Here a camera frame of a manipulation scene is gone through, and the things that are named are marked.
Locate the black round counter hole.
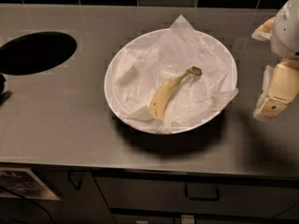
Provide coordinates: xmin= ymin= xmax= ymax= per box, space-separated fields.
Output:
xmin=0 ymin=32 xmax=77 ymax=76

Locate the black drawer handle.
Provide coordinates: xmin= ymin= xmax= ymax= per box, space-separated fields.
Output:
xmin=184 ymin=184 xmax=220 ymax=202

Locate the white crumpled paper liner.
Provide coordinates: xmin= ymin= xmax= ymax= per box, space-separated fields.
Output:
xmin=112 ymin=14 xmax=239 ymax=134

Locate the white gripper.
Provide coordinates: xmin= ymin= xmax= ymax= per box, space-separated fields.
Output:
xmin=251 ymin=0 xmax=299 ymax=120

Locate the black cabinet door handle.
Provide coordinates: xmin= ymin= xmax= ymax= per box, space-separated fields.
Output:
xmin=67 ymin=170 xmax=84 ymax=191

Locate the grey drawer front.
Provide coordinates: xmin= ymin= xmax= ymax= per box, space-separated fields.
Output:
xmin=96 ymin=177 xmax=299 ymax=218

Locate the dark printed sign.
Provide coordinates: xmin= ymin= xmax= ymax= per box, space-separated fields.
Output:
xmin=0 ymin=167 xmax=60 ymax=201

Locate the dark object at counter edge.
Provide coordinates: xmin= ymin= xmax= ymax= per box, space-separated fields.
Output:
xmin=0 ymin=74 xmax=12 ymax=105

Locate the yellow banana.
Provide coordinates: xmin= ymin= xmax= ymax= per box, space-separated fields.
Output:
xmin=149 ymin=66 xmax=202 ymax=120

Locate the grey cabinet door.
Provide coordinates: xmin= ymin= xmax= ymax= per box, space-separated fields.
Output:
xmin=37 ymin=170 xmax=115 ymax=224

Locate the black cable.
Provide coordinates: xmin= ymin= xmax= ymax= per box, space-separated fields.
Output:
xmin=0 ymin=185 xmax=54 ymax=224

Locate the white bowl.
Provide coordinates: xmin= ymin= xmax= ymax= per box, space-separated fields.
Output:
xmin=103 ymin=28 xmax=238 ymax=135

